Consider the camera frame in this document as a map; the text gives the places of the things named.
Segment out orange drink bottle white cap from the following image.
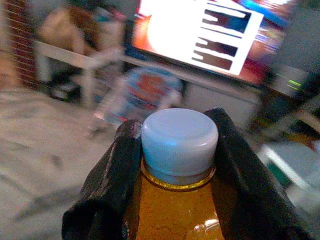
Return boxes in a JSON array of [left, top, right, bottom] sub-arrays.
[[123, 108, 226, 240]]

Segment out white shelf rack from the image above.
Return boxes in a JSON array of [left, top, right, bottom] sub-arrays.
[[33, 38, 127, 107]]

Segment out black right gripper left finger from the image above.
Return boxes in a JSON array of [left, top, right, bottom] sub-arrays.
[[61, 119, 144, 240]]

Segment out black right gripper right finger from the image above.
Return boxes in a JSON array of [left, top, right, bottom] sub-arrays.
[[203, 107, 311, 240]]

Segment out brown paper bag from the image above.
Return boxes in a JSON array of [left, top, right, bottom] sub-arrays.
[[38, 6, 102, 57]]

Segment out red tiled column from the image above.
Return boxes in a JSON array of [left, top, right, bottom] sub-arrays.
[[3, 0, 40, 90]]

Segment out white television bench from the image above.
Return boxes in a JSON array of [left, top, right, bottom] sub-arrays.
[[124, 54, 265, 126]]

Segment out colourful baby bouncer seat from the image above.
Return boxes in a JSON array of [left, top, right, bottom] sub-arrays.
[[91, 66, 185, 137]]

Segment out flat television screen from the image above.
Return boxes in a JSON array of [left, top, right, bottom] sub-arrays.
[[124, 0, 292, 87]]

